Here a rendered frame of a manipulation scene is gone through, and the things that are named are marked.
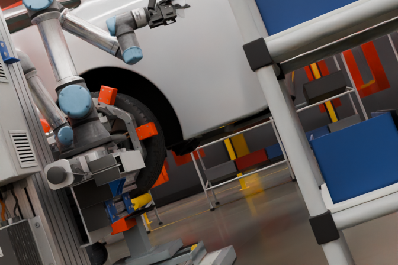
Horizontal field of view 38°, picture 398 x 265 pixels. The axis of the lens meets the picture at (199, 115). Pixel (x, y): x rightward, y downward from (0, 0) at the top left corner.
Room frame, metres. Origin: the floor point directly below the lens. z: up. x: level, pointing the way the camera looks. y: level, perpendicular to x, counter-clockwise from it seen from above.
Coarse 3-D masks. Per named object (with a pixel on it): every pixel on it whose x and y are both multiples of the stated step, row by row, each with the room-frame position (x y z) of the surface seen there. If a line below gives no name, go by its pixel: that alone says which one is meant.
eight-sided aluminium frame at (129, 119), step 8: (96, 104) 3.08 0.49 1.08; (104, 104) 3.08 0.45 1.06; (112, 112) 3.08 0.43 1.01; (120, 112) 3.07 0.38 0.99; (128, 112) 3.10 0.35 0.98; (128, 120) 3.06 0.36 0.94; (128, 128) 3.07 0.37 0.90; (136, 136) 3.06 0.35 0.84; (136, 144) 3.06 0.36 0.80; (144, 152) 3.07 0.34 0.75; (144, 160) 3.12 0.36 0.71; (136, 176) 3.12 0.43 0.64
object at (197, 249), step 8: (184, 248) 3.35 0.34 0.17; (192, 248) 3.22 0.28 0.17; (200, 248) 3.33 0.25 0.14; (176, 256) 3.16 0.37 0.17; (184, 256) 3.08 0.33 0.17; (192, 256) 3.13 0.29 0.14; (200, 256) 3.27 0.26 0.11; (152, 264) 3.18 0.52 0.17; (160, 264) 3.10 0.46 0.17; (168, 264) 3.10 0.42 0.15
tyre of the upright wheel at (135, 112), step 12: (96, 96) 3.17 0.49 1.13; (120, 96) 3.16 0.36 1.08; (120, 108) 3.15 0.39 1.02; (132, 108) 3.14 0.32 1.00; (144, 108) 3.25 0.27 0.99; (144, 120) 3.13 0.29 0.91; (156, 120) 3.34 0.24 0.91; (144, 144) 3.14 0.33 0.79; (156, 144) 3.17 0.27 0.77; (156, 156) 3.17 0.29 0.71; (144, 168) 3.15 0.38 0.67; (156, 168) 3.22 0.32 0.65; (144, 180) 3.15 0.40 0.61; (132, 192) 3.17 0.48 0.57; (144, 192) 3.29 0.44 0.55
